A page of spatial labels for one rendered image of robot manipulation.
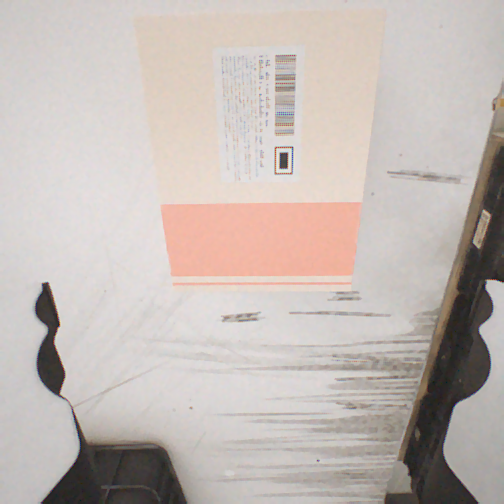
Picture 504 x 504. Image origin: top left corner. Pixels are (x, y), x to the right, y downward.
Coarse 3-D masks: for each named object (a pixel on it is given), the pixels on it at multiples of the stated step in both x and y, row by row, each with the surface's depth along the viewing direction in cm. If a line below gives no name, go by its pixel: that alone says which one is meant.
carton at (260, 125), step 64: (192, 64) 18; (256, 64) 18; (320, 64) 18; (192, 128) 20; (256, 128) 20; (320, 128) 19; (192, 192) 21; (256, 192) 21; (320, 192) 21; (192, 256) 23; (256, 256) 23; (320, 256) 23
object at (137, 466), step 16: (96, 448) 44; (112, 448) 44; (128, 448) 44; (144, 448) 44; (160, 448) 44; (96, 464) 43; (112, 464) 43; (128, 464) 43; (144, 464) 43; (160, 464) 44; (112, 480) 41; (128, 480) 41; (144, 480) 41; (160, 480) 43; (176, 480) 47; (112, 496) 40; (128, 496) 39; (144, 496) 40; (160, 496) 42; (176, 496) 48
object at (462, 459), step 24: (480, 288) 10; (480, 312) 10; (480, 336) 8; (480, 360) 8; (480, 384) 8; (456, 408) 7; (480, 408) 7; (456, 432) 6; (480, 432) 6; (456, 456) 6; (480, 456) 6; (432, 480) 6; (456, 480) 6; (480, 480) 6
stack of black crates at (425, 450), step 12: (432, 396) 119; (420, 408) 122; (432, 408) 115; (420, 420) 124; (432, 420) 114; (420, 432) 122; (432, 432) 112; (408, 444) 132; (420, 444) 124; (432, 444) 113; (408, 456) 134; (420, 456) 121; (432, 456) 114; (408, 468) 134; (420, 468) 121; (420, 480) 123; (420, 492) 123
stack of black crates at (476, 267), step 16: (496, 160) 81; (496, 176) 82; (496, 192) 82; (480, 208) 87; (496, 208) 82; (480, 224) 87; (496, 224) 82; (480, 240) 87; (496, 240) 80; (480, 256) 88; (496, 256) 81; (464, 272) 95; (480, 272) 88; (496, 272) 82; (464, 288) 96
